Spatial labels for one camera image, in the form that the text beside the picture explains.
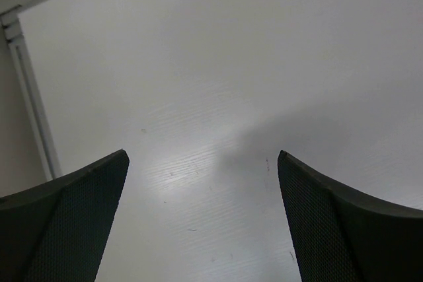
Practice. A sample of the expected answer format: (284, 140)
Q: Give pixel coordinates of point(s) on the white aluminium table frame rail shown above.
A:
(14, 35)

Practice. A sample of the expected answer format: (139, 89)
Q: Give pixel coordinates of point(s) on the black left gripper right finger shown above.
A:
(342, 234)

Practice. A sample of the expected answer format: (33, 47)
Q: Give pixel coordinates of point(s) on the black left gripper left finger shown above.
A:
(58, 231)

